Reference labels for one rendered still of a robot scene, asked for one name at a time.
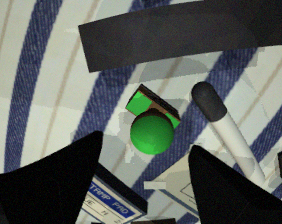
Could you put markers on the green rubber stamp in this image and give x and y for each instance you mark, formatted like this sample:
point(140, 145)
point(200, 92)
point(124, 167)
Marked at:
point(153, 129)

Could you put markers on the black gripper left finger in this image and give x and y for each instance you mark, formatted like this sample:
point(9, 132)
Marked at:
point(51, 191)

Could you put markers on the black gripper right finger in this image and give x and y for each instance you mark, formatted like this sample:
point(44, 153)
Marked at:
point(224, 196)

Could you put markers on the tan box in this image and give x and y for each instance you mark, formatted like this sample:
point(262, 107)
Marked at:
point(170, 221)

